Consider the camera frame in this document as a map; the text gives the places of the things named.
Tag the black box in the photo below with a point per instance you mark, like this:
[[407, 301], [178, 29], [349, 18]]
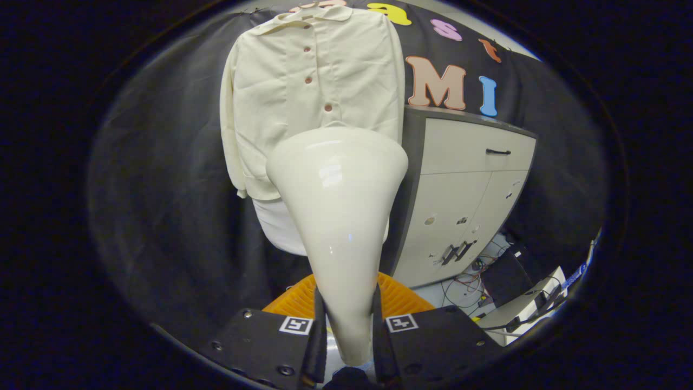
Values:
[[506, 276]]

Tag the white garment steamer head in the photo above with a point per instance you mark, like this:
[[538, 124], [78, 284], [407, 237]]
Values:
[[335, 216]]

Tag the grey cabinet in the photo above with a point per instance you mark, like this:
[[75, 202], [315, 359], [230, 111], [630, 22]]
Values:
[[460, 189]]

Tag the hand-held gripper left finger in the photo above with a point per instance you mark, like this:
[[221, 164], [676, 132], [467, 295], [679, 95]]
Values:
[[319, 346]]

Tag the cream button-up shirt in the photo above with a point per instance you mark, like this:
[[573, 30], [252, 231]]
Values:
[[281, 81]]

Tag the white box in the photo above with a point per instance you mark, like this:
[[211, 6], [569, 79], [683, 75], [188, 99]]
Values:
[[520, 311]]

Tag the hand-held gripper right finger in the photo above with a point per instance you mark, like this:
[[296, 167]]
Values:
[[381, 352]]

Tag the white rounded panel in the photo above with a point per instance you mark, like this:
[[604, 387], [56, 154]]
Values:
[[276, 227]]

